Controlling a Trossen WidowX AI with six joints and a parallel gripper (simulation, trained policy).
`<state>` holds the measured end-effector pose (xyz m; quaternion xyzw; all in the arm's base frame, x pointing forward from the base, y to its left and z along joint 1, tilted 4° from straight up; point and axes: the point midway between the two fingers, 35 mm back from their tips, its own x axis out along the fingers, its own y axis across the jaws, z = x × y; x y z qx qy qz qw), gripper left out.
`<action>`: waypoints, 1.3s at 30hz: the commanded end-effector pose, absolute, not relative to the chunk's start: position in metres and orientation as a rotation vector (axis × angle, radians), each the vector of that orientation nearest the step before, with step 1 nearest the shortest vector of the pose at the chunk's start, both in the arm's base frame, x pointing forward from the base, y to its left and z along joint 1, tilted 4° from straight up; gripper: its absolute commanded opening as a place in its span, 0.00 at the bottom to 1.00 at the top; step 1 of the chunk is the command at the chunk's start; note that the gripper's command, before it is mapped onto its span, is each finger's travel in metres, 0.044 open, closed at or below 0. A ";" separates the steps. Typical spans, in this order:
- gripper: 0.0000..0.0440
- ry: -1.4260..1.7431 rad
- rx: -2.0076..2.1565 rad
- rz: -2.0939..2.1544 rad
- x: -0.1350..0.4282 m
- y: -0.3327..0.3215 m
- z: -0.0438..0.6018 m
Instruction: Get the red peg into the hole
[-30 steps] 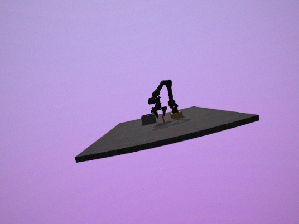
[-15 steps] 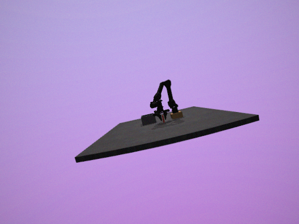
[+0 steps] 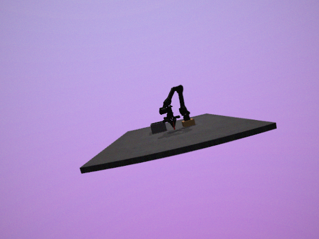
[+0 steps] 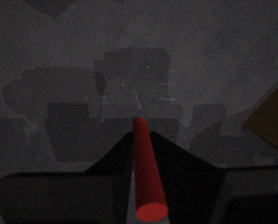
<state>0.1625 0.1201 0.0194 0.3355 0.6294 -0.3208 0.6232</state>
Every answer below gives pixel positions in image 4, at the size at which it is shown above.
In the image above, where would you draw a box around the red peg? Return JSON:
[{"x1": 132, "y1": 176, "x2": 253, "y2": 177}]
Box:
[{"x1": 132, "y1": 117, "x2": 168, "y2": 222}]

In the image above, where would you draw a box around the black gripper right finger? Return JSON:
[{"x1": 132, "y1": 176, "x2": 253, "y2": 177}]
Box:
[{"x1": 150, "y1": 132, "x2": 278, "y2": 224}]

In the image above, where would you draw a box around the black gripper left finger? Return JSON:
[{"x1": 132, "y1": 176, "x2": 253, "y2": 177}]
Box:
[{"x1": 0, "y1": 132, "x2": 134, "y2": 224}]

